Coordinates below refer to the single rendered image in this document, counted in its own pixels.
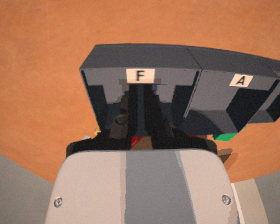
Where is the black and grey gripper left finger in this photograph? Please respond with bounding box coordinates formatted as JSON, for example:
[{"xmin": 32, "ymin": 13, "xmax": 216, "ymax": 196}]
[{"xmin": 66, "ymin": 85, "xmax": 138, "ymax": 157}]

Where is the dark grey three-compartment bin rack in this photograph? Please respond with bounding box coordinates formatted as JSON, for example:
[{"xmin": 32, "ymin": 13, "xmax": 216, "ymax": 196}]
[{"xmin": 79, "ymin": 43, "xmax": 280, "ymax": 137}]

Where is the brass hex nut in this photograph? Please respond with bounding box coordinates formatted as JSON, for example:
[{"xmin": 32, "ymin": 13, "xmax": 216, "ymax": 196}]
[{"xmin": 94, "ymin": 126, "xmax": 101, "ymax": 135}]

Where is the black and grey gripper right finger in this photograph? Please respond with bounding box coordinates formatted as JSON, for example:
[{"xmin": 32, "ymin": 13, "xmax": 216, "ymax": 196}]
[{"xmin": 144, "ymin": 85, "xmax": 217, "ymax": 154}]

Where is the small green block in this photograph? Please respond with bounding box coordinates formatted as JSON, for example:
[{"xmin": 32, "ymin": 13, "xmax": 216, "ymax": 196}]
[{"xmin": 213, "ymin": 133, "xmax": 238, "ymax": 141}]

